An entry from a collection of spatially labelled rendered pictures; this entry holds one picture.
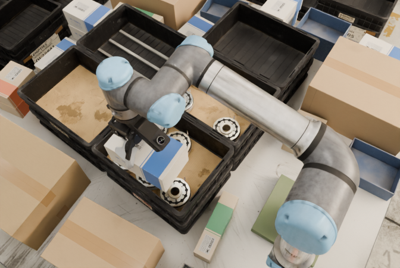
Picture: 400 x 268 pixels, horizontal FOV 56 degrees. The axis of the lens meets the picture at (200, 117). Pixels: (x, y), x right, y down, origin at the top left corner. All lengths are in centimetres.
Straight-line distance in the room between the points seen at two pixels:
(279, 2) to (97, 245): 125
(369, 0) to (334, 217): 193
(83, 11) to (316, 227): 143
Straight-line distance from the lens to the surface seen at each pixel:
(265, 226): 140
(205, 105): 148
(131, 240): 126
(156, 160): 104
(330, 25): 189
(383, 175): 161
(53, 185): 136
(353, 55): 164
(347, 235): 149
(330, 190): 78
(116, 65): 81
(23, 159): 144
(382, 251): 229
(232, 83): 81
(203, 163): 136
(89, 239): 130
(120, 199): 149
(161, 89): 78
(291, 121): 81
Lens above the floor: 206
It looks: 58 degrees down
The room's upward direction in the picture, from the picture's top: 3 degrees counter-clockwise
